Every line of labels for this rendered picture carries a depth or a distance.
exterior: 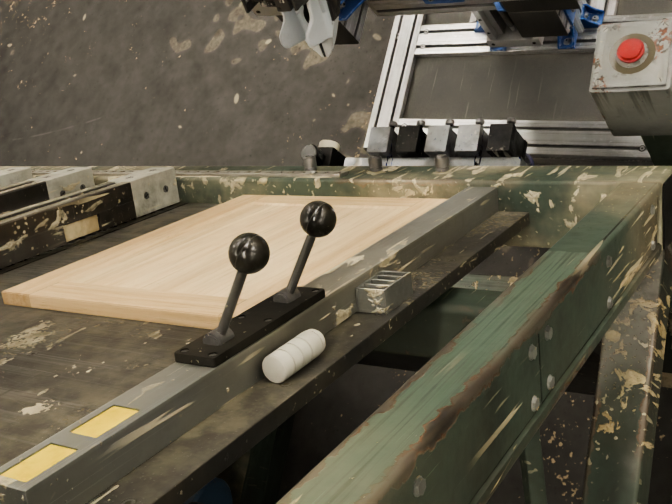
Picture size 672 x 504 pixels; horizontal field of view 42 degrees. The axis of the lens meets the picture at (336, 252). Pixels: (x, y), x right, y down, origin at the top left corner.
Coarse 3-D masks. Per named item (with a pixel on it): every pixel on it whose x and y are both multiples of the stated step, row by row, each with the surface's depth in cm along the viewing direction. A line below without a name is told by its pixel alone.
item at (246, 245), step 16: (240, 240) 78; (256, 240) 78; (240, 256) 78; (256, 256) 78; (240, 272) 80; (256, 272) 79; (240, 288) 81; (224, 320) 83; (208, 336) 83; (224, 336) 84
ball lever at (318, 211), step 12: (312, 204) 88; (324, 204) 88; (300, 216) 89; (312, 216) 88; (324, 216) 88; (312, 228) 88; (324, 228) 88; (312, 240) 90; (300, 252) 91; (300, 264) 92; (300, 276) 93; (288, 288) 93; (276, 300) 94; (288, 300) 93
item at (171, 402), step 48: (480, 192) 137; (384, 240) 116; (432, 240) 120; (336, 288) 99; (288, 336) 91; (144, 384) 79; (192, 384) 78; (240, 384) 84; (144, 432) 73; (0, 480) 64; (48, 480) 64; (96, 480) 68
